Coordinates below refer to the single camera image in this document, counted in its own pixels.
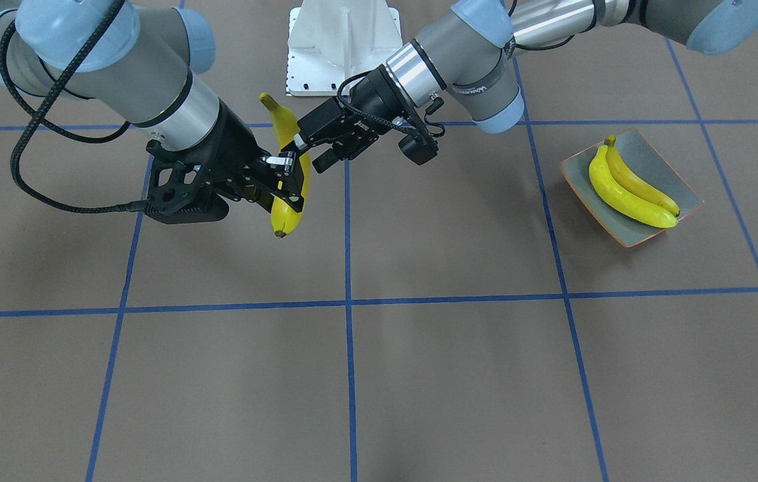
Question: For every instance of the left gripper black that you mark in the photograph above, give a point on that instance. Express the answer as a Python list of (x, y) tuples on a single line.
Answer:
[(371, 96)]

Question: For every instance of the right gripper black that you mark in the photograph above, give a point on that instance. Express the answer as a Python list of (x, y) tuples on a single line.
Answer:
[(233, 146)]

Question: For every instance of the yellow banana top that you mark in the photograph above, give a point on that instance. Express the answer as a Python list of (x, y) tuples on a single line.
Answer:
[(632, 182)]

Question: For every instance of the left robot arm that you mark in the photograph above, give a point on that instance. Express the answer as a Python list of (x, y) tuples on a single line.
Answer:
[(467, 54)]

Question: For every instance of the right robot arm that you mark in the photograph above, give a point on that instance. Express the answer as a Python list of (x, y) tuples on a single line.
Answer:
[(143, 63)]

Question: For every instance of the white pillar base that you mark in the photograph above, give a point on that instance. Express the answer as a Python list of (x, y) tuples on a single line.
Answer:
[(330, 41)]

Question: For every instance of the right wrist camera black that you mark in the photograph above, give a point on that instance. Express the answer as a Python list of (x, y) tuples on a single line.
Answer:
[(180, 190)]

